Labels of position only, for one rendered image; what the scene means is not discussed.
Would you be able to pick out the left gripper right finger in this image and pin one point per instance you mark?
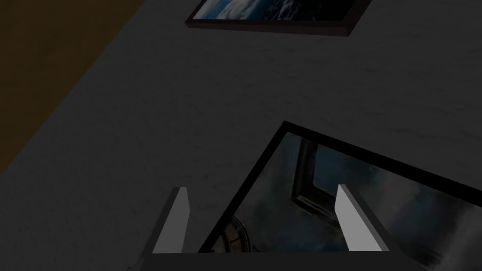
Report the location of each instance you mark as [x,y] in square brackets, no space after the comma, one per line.
[356,226]

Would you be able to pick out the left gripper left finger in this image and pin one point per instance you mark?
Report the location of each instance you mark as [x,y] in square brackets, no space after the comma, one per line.
[173,226]

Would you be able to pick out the black-framed wall mirror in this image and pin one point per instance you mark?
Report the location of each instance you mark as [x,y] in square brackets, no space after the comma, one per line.
[376,203]

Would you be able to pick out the dark-framed blue wall picture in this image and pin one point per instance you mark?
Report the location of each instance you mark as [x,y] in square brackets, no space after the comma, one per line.
[271,15]

